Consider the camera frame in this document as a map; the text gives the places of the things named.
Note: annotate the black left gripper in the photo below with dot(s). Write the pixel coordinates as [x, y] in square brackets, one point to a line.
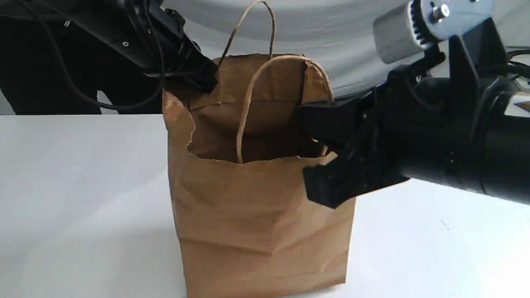
[174, 53]

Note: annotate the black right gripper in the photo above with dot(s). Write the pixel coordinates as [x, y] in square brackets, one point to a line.
[436, 122]

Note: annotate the brown paper bag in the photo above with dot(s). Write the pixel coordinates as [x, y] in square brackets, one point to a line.
[235, 157]

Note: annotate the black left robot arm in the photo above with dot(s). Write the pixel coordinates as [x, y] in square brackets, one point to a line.
[144, 31]

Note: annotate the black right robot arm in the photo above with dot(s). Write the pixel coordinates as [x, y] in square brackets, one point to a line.
[511, 138]

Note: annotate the white draped backdrop cloth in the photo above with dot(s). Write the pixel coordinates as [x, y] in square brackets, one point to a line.
[336, 33]

